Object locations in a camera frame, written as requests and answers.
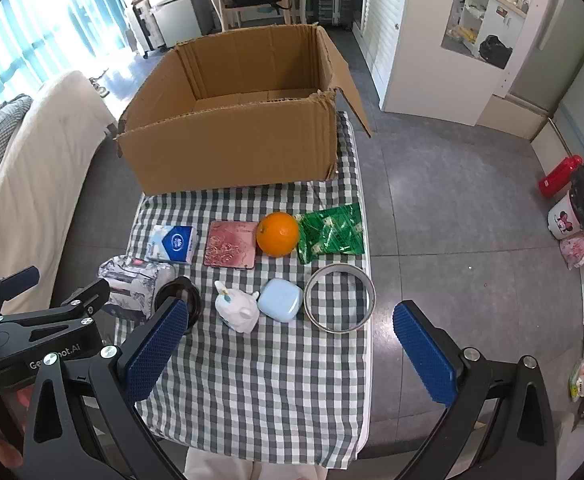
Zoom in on grey patterned wipes packet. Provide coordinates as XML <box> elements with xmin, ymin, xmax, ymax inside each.
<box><xmin>97</xmin><ymin>255</ymin><xmax>177</xmax><ymax>323</ymax></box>

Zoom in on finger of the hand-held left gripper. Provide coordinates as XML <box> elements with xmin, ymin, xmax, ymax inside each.
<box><xmin>0</xmin><ymin>277</ymin><xmax>111</xmax><ymax>346</ymax></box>
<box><xmin>0</xmin><ymin>266</ymin><xmax>41</xmax><ymax>318</ymax></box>

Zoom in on green snack packet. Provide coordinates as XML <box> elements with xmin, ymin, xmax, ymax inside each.
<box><xmin>294</xmin><ymin>202</ymin><xmax>365</xmax><ymax>265</ymax></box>

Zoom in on orange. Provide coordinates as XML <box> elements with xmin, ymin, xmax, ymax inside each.
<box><xmin>256</xmin><ymin>212</ymin><xmax>301</xmax><ymax>258</ymax></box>

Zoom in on grey plaid cloth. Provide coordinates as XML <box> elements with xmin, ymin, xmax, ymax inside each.
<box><xmin>0</xmin><ymin>94</ymin><xmax>34</xmax><ymax>186</ymax></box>

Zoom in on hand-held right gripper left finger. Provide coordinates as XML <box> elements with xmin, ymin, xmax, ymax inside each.
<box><xmin>22</xmin><ymin>297</ymin><xmax>190</xmax><ymax>480</ymax></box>

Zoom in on light blue earbud case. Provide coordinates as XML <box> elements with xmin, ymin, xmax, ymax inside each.
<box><xmin>257</xmin><ymin>278</ymin><xmax>303</xmax><ymax>322</ymax></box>

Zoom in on white wardrobe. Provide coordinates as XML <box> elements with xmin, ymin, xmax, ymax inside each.
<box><xmin>352</xmin><ymin>0</ymin><xmax>542</xmax><ymax>126</ymax></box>

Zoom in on white cartoon trash bin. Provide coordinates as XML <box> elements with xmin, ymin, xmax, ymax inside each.
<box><xmin>548</xmin><ymin>195</ymin><xmax>584</xmax><ymax>241</ymax></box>

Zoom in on blue tissue pack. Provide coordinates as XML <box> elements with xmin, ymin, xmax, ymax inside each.
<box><xmin>147</xmin><ymin>225</ymin><xmax>197</xmax><ymax>266</ymax></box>

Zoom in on white unicorn figurine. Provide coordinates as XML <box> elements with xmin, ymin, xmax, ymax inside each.
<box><xmin>214</xmin><ymin>281</ymin><xmax>261</xmax><ymax>334</ymax></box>

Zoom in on blue curtain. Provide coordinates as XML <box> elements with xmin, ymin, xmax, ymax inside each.
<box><xmin>0</xmin><ymin>0</ymin><xmax>128</xmax><ymax>116</ymax></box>

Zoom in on checkered tablecloth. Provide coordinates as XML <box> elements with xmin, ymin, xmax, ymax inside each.
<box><xmin>114</xmin><ymin>110</ymin><xmax>373</xmax><ymax>468</ymax></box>

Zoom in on wooden chair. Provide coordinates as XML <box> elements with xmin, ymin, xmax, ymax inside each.
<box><xmin>219</xmin><ymin>0</ymin><xmax>303</xmax><ymax>31</ymax></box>

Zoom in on pink rose tin box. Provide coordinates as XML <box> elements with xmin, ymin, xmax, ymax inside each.
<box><xmin>203</xmin><ymin>220</ymin><xmax>260</xmax><ymax>270</ymax></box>

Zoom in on pink plastic bag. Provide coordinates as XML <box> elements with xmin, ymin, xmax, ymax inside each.
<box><xmin>559</xmin><ymin>235</ymin><xmax>584</xmax><ymax>271</ymax></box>

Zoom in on clear tape roll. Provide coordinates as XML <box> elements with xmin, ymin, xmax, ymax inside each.
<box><xmin>304</xmin><ymin>263</ymin><xmax>377</xmax><ymax>333</ymax></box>

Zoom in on brown cardboard box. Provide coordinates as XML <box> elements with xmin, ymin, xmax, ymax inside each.
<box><xmin>113</xmin><ymin>22</ymin><xmax>374</xmax><ymax>196</ymax></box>

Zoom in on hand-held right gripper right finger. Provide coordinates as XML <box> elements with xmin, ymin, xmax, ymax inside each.
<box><xmin>393</xmin><ymin>300</ymin><xmax>557</xmax><ymax>480</ymax></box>

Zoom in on white small fridge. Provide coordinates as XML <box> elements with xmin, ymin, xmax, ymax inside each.
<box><xmin>144</xmin><ymin>0</ymin><xmax>215</xmax><ymax>48</ymax></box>

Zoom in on person's light trousers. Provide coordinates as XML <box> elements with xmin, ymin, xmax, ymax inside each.
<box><xmin>184</xmin><ymin>447</ymin><xmax>333</xmax><ymax>480</ymax></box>

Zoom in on silver suitcase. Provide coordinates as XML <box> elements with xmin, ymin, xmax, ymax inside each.
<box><xmin>131</xmin><ymin>0</ymin><xmax>167</xmax><ymax>58</ymax></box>

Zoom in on red bottle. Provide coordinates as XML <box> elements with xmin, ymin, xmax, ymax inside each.
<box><xmin>538</xmin><ymin>155</ymin><xmax>584</xmax><ymax>198</ymax></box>

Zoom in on silver fridge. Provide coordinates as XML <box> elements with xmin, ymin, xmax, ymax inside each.
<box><xmin>506</xmin><ymin>0</ymin><xmax>584</xmax><ymax>111</ymax></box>

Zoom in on white bed blanket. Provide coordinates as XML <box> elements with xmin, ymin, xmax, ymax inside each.
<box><xmin>0</xmin><ymin>70</ymin><xmax>118</xmax><ymax>311</ymax></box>

